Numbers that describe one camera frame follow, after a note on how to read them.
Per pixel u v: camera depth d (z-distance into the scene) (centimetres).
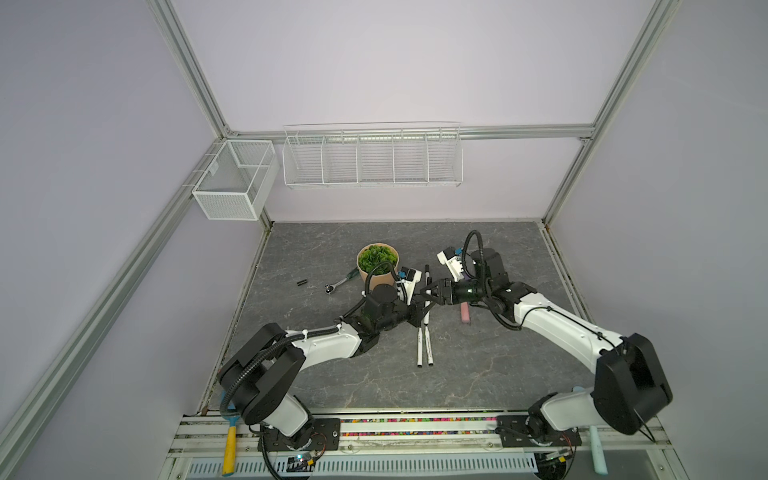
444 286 72
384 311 66
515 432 73
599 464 69
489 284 65
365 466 158
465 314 93
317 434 74
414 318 74
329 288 99
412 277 74
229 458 70
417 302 73
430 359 85
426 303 80
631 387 42
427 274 104
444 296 72
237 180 97
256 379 44
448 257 75
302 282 102
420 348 87
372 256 96
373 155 99
